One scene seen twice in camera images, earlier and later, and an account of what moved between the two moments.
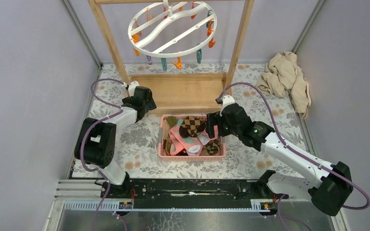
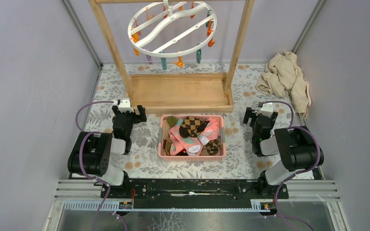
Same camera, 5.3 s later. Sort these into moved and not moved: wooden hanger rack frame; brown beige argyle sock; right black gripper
Moved: right black gripper
Not moved: brown beige argyle sock; wooden hanger rack frame
